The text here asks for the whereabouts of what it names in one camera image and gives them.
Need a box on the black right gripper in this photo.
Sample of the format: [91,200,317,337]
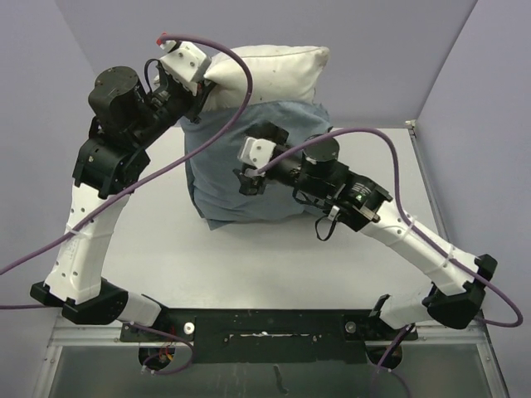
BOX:
[235,123,330,201]

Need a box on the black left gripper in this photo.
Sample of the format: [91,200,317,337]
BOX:
[130,58,216,149]

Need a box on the blue-grey pillowcase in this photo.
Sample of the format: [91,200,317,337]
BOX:
[178,99,333,232]

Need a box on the cream white pillow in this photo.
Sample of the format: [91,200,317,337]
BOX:
[203,45,330,112]

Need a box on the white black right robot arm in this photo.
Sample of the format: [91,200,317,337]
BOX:
[235,123,497,339]

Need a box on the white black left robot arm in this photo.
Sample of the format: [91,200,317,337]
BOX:
[30,66,215,341]

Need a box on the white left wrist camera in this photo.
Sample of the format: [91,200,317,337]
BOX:
[157,39,212,95]

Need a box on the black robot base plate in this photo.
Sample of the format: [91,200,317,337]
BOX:
[119,296,416,376]

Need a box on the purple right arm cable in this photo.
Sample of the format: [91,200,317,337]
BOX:
[244,127,524,398]

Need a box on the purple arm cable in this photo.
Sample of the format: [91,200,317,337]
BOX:
[244,127,524,398]
[0,32,253,376]

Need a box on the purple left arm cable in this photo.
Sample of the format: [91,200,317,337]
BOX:
[0,32,253,376]

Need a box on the aluminium frame rail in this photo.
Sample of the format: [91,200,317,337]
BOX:
[30,122,497,374]

